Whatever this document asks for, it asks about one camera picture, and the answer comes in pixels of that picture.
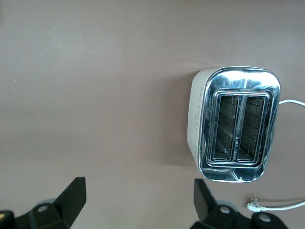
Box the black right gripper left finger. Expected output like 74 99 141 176
14 177 86 229

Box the cream and chrome toaster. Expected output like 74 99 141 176
187 66 281 184

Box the brown table cover sheet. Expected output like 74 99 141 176
0 0 305 229

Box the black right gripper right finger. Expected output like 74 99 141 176
192 178 254 229

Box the white toaster power cable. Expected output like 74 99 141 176
246 99 305 212

